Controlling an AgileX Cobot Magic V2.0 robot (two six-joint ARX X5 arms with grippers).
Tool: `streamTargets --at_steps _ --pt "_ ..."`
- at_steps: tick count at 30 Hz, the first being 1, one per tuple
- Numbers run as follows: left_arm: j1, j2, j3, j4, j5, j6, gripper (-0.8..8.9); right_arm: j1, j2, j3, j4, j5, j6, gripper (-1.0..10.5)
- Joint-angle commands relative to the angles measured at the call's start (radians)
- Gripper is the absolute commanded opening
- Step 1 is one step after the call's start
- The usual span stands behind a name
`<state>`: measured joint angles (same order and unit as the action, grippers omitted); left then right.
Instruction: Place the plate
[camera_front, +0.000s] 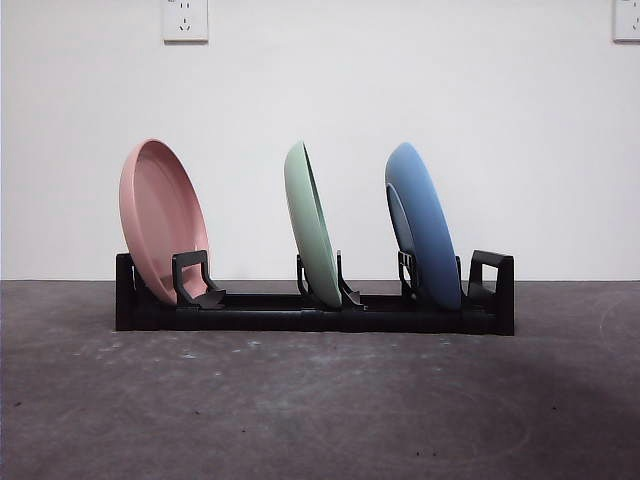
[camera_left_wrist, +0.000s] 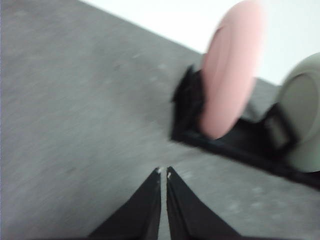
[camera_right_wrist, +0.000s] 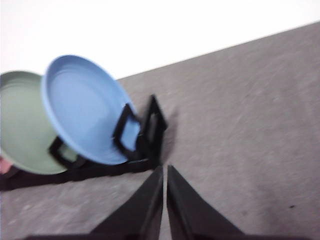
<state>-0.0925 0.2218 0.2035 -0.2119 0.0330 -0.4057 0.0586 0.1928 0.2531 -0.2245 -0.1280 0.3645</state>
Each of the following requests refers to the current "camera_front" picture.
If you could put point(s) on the green plate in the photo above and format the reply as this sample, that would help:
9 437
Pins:
305 215

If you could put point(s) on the blue plate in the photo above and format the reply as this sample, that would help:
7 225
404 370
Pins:
425 215

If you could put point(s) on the pink plate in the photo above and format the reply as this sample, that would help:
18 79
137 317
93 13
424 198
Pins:
160 215

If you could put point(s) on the black plastic dish rack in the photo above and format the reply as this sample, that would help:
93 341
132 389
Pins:
250 320

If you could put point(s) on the white wall socket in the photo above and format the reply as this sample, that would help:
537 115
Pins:
185 22
627 20

